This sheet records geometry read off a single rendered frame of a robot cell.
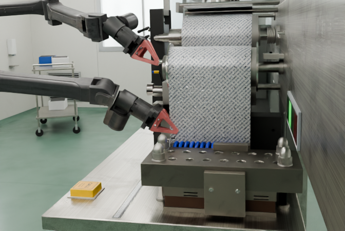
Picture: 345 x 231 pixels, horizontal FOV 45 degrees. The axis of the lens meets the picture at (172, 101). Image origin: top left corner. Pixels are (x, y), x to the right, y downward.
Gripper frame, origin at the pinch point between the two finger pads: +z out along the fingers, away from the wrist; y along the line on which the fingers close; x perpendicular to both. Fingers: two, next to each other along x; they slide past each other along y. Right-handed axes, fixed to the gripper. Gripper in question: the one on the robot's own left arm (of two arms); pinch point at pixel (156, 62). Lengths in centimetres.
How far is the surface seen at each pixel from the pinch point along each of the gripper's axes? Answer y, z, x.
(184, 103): 3.8, 14.9, -3.8
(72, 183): -222, -47, -171
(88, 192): 15.8, 10.5, -38.7
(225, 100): 3.4, 23.7, 4.5
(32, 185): -210, -73, -193
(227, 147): 8.2, 32.4, -4.8
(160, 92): -3.6, 6.0, -7.3
